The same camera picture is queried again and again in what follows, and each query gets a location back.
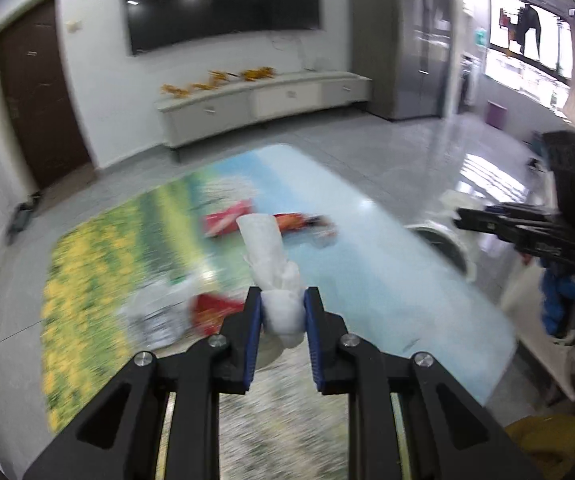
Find white trash bin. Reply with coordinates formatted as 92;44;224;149
407;220;475;281

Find white tissue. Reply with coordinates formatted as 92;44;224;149
236;214;303;351

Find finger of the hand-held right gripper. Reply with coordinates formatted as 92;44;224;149
451;204;565;241

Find purple bin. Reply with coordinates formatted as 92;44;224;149
487;100;507;130

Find yellow cloth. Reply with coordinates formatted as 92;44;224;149
505;415;575;461

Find red and white wrapper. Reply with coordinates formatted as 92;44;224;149
190;292;246;336

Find television cable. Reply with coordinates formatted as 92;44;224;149
268;30;313;68

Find grey refrigerator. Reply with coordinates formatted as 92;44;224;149
350;0;453;121

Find landscape print coffee table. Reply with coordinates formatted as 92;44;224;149
42;144;515;480

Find white printed plastic bag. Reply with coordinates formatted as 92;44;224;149
118;275;201;348

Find orange red snack packet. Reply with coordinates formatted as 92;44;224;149
275;213;338;233

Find hanging dark clothes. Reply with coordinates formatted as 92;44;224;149
517;4;543;58

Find window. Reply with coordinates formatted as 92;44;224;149
487;0;575;106

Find brown entrance door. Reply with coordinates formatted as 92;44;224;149
0;0;93;191

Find black wall television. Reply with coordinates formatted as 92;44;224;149
124;0;322;56

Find white television cabinet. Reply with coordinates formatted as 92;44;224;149
155;71;372;161

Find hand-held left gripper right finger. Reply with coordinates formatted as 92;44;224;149
303;287;543;480

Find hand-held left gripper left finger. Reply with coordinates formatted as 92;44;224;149
22;286;263;480

